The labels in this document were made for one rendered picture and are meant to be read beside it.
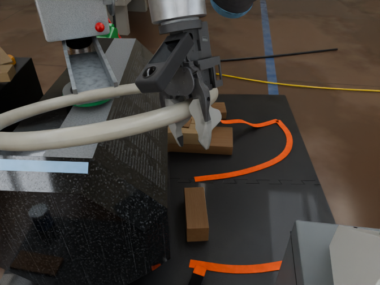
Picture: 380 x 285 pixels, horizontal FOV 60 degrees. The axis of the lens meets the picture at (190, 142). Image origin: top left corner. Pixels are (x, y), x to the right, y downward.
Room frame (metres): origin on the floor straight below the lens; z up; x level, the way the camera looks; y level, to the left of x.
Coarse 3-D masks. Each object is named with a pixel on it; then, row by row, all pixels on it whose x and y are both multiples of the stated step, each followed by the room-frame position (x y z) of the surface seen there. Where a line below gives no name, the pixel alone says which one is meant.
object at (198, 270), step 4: (196, 264) 0.91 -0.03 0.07; (196, 268) 0.89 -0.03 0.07; (200, 268) 0.89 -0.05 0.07; (204, 268) 0.88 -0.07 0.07; (196, 272) 0.87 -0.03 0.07; (200, 272) 0.87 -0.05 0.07; (204, 272) 0.87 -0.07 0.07; (192, 276) 0.85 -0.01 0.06; (196, 276) 0.85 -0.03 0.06; (200, 276) 0.85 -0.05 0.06; (204, 276) 0.85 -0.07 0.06; (192, 280) 0.83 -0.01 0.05; (196, 280) 0.83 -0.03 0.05; (200, 280) 0.83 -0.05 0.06; (188, 284) 0.83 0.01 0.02; (192, 284) 0.81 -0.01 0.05; (196, 284) 0.81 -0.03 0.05; (200, 284) 0.81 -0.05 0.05
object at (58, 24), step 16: (48, 0) 1.10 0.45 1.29; (64, 0) 1.12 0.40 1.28; (80, 0) 1.14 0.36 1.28; (96, 0) 1.15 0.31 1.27; (48, 16) 1.09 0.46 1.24; (64, 16) 1.11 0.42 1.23; (80, 16) 1.13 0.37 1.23; (96, 16) 1.15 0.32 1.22; (48, 32) 1.09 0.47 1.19; (64, 32) 1.11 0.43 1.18; (80, 32) 1.13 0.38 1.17; (96, 32) 1.15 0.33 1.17
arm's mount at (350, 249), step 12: (348, 228) 0.44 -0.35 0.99; (360, 228) 0.47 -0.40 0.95; (336, 240) 0.47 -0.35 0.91; (348, 240) 0.42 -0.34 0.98; (360, 240) 0.38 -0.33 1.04; (372, 240) 0.35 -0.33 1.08; (336, 252) 0.44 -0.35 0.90; (348, 252) 0.40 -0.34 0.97; (360, 252) 0.36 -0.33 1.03; (372, 252) 0.33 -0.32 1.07; (336, 264) 0.42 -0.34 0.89; (348, 264) 0.38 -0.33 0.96; (360, 264) 0.34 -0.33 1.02; (372, 264) 0.32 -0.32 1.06; (336, 276) 0.40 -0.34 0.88; (348, 276) 0.36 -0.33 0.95; (360, 276) 0.33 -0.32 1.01; (372, 276) 0.30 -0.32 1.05
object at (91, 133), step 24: (72, 96) 0.76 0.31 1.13; (96, 96) 0.79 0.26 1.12; (216, 96) 0.56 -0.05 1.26; (0, 120) 0.56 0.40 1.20; (120, 120) 0.41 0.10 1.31; (144, 120) 0.41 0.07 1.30; (168, 120) 0.43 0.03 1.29; (0, 144) 0.40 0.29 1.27; (24, 144) 0.38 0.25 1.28; (48, 144) 0.38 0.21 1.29; (72, 144) 0.38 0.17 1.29
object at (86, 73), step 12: (96, 48) 1.12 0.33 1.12; (72, 60) 1.06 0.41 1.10; (84, 60) 1.06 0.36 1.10; (96, 60) 1.06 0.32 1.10; (72, 72) 0.88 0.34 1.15; (84, 72) 0.97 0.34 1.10; (96, 72) 0.97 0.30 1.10; (108, 72) 0.89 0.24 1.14; (72, 84) 0.80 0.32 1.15; (84, 84) 0.88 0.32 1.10; (96, 84) 0.88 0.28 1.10; (108, 84) 0.88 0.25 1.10
